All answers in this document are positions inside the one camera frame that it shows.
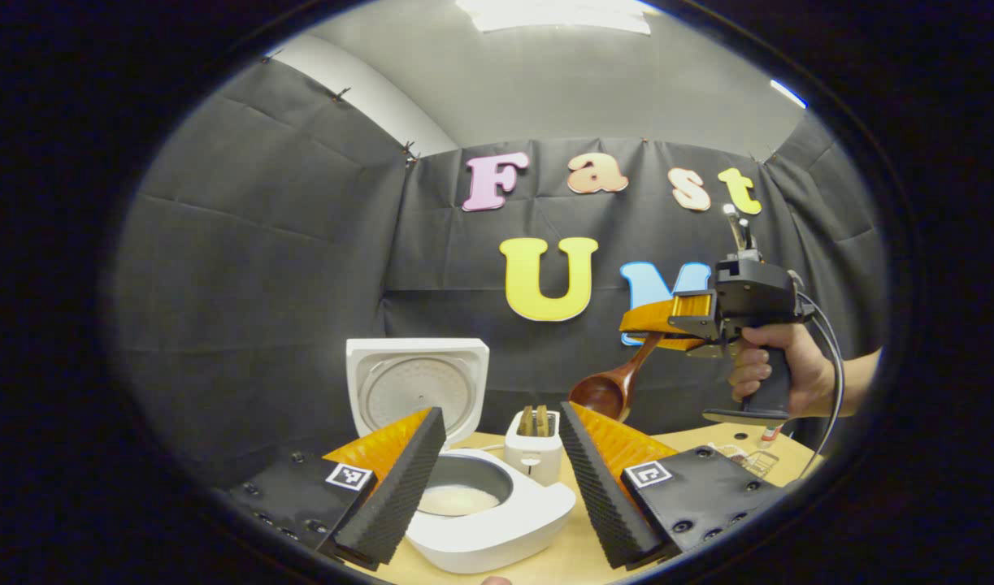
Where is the brown wooden spoon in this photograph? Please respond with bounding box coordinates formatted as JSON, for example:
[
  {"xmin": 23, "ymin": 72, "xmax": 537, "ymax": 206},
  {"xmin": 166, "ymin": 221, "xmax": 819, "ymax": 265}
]
[{"xmin": 568, "ymin": 331, "xmax": 666, "ymax": 422}]

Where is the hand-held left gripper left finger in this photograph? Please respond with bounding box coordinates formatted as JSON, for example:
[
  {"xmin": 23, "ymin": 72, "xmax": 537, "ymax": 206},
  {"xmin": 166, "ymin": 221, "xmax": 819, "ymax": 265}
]
[{"xmin": 228, "ymin": 406, "xmax": 447, "ymax": 571}]

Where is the large ceiling light panel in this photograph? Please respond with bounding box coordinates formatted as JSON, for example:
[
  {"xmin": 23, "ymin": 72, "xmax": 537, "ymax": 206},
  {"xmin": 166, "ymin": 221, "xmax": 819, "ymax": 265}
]
[{"xmin": 456, "ymin": 0, "xmax": 652, "ymax": 36}]

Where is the white toaster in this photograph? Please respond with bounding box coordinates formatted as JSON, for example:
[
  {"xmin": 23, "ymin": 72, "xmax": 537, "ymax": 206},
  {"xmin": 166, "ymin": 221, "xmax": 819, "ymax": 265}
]
[{"xmin": 504, "ymin": 406, "xmax": 562, "ymax": 487}]

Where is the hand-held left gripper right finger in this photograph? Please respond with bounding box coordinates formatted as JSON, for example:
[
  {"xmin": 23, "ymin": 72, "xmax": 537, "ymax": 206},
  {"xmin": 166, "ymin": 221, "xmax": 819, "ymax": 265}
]
[{"xmin": 560, "ymin": 401, "xmax": 782, "ymax": 570}]

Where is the black backdrop cloth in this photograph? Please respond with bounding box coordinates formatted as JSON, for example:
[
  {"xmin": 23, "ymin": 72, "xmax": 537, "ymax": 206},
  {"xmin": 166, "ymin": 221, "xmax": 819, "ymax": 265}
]
[{"xmin": 111, "ymin": 57, "xmax": 888, "ymax": 488}]

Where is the white rice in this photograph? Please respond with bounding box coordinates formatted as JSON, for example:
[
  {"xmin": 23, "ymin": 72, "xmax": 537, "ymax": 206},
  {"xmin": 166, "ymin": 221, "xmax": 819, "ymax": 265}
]
[{"xmin": 419, "ymin": 485, "xmax": 502, "ymax": 518}]

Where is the white rice cooker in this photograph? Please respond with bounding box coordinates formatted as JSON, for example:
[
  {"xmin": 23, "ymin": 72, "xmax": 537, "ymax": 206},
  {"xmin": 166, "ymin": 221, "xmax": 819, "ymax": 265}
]
[{"xmin": 346, "ymin": 337, "xmax": 577, "ymax": 574}]

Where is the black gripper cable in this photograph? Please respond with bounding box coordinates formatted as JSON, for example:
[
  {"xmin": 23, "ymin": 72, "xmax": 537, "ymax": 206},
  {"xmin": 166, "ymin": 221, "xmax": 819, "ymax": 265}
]
[{"xmin": 796, "ymin": 291, "xmax": 846, "ymax": 482}]

